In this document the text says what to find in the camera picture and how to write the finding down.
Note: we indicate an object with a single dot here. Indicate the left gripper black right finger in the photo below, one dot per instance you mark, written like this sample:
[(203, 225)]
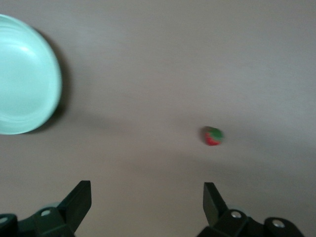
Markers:
[(222, 222)]

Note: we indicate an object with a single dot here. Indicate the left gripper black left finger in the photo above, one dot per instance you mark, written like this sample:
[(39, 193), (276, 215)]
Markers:
[(74, 209)]

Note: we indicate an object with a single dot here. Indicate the red strawberry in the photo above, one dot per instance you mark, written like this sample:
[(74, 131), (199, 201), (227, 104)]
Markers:
[(212, 137)]

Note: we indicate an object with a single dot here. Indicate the mint green round plate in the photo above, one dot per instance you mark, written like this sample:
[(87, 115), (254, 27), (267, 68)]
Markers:
[(24, 79)]

